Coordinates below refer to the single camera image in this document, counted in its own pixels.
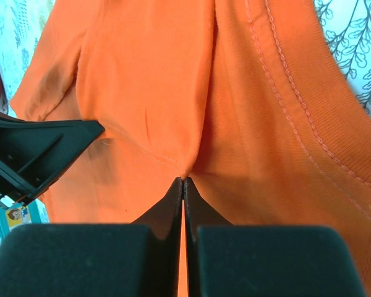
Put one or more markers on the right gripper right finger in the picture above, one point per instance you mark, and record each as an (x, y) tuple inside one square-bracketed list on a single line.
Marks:
[(228, 260)]

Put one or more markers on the floral patterned table mat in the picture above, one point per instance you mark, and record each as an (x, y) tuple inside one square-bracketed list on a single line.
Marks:
[(352, 46)]

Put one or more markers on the orange t-shirt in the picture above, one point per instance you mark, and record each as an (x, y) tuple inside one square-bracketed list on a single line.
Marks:
[(204, 108)]

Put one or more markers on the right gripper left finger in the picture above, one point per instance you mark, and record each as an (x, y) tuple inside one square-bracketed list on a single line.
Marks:
[(136, 259)]

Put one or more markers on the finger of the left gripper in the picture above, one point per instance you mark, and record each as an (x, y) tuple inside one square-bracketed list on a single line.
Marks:
[(34, 155)]

